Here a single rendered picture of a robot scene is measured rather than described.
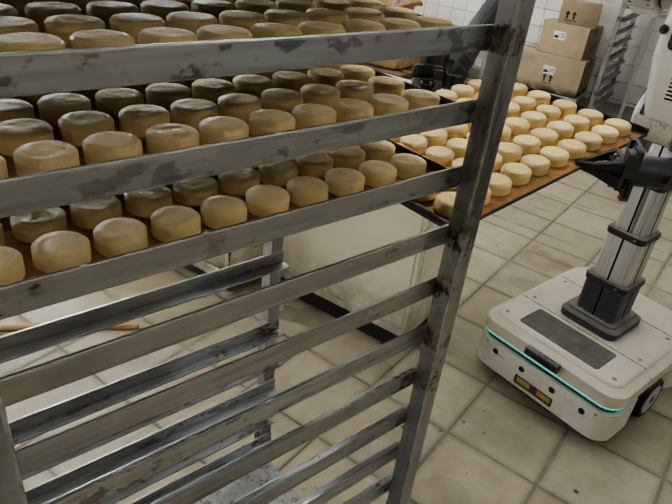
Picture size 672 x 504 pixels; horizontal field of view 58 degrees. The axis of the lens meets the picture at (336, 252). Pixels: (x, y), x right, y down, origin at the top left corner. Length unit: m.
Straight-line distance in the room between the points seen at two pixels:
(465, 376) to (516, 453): 0.35
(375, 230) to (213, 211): 1.48
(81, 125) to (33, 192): 0.12
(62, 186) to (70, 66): 0.09
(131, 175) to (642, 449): 2.01
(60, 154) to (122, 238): 0.10
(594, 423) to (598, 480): 0.17
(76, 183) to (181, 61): 0.13
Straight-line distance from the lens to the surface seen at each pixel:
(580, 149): 1.20
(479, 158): 0.81
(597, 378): 2.07
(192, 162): 0.56
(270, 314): 1.36
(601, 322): 2.25
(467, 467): 1.99
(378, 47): 0.65
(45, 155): 0.56
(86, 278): 0.57
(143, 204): 0.67
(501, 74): 0.78
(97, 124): 0.62
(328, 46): 0.61
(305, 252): 2.34
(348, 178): 0.75
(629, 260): 2.15
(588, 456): 2.18
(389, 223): 2.06
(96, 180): 0.53
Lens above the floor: 1.45
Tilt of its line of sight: 31 degrees down
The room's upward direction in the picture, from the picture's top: 7 degrees clockwise
